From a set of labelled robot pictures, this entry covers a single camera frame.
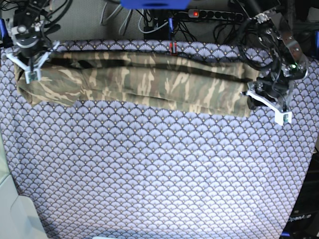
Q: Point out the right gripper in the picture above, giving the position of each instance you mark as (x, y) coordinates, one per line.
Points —
(32, 66)

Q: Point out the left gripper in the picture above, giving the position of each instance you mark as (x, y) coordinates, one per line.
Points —
(261, 93)

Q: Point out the camouflage T-shirt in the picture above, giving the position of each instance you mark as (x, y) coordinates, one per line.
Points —
(150, 79)

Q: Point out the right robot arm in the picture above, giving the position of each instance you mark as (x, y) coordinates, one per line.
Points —
(26, 30)

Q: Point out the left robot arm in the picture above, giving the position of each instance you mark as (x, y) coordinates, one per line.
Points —
(289, 62)

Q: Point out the blue clamp left edge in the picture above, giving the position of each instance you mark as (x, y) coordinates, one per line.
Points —
(5, 40)

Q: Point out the blue clamp edge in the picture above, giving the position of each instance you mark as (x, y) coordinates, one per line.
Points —
(315, 45)
(5, 40)

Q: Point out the blue clamp right edge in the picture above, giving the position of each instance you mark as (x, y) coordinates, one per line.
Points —
(315, 45)

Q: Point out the red black table clamp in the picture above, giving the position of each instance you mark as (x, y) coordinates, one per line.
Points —
(173, 48)

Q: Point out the black power strip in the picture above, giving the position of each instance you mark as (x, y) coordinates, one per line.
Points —
(215, 15)

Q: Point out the purple fan-pattern table cloth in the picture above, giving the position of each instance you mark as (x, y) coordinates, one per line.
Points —
(128, 171)

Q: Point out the black OpenArm box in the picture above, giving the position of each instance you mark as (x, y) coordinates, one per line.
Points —
(303, 222)

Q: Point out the light green cloth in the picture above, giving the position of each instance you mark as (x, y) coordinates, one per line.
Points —
(18, 216)

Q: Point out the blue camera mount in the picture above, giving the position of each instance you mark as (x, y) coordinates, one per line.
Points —
(155, 4)

